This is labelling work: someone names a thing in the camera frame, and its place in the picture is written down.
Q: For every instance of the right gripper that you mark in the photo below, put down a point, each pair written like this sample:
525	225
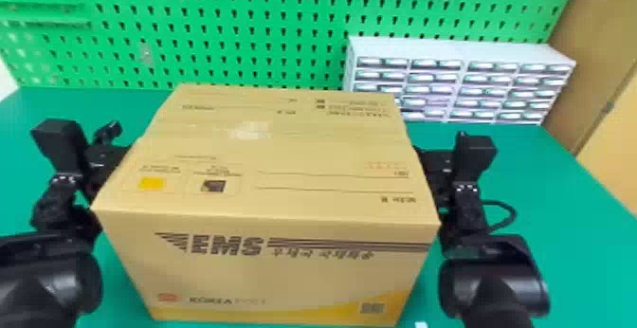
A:
440	175

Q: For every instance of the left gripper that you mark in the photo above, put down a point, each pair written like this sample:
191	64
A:
102	163

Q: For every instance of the cardboard box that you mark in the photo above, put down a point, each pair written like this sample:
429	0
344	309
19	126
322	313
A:
278	205

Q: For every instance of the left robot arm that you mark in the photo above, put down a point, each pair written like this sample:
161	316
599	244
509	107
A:
47	275

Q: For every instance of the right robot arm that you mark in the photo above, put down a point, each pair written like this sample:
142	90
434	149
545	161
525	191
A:
490	280

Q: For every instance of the white drawer cabinet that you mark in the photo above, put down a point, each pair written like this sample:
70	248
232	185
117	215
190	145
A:
463	81

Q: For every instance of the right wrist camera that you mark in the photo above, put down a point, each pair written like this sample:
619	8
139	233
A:
473	155

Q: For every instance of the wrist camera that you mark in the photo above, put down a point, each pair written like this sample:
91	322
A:
473	155
60	143

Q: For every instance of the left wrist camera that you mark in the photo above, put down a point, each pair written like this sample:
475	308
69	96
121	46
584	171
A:
60	143

